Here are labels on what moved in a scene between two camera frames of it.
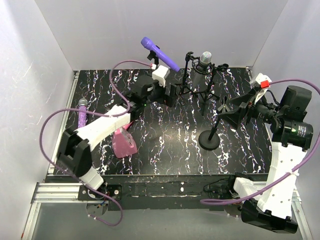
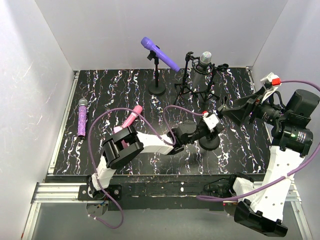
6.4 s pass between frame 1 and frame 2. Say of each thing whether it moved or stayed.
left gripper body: moved
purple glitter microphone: stayed
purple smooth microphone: stayed
